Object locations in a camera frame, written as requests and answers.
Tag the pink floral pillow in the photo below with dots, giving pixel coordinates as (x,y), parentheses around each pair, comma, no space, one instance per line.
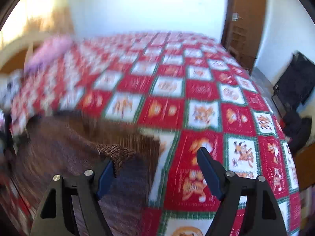
(47,52)

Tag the white patterned pillow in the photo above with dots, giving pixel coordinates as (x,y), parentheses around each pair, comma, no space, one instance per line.
(10,86)

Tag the black bag by wall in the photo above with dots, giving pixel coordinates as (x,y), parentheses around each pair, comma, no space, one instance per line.
(293,88)

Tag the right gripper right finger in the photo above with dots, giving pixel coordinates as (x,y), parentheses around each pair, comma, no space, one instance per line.
(262,213)

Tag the beige patterned curtain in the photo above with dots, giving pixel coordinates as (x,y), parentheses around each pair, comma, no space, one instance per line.
(37,15)

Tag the cream wooden headboard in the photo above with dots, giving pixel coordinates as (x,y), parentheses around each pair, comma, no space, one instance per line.
(13,55)

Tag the red teddy bear bedspread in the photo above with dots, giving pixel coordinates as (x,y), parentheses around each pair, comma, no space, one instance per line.
(180,86)

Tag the silver door handle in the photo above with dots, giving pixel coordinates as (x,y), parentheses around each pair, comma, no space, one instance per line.
(236,17)

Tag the brown striped knit sweater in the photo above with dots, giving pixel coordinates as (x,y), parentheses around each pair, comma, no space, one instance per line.
(68,143)

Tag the brown wooden door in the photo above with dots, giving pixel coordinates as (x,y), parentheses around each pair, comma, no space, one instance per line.
(242,38)

